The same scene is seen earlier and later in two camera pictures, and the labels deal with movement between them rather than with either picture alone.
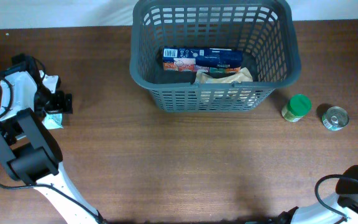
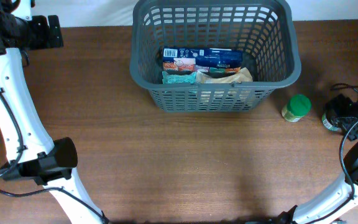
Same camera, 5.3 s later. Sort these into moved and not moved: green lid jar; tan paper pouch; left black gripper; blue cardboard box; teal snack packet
Moved: left black gripper; teal snack packet
Not moved: blue cardboard box; green lid jar; tan paper pouch
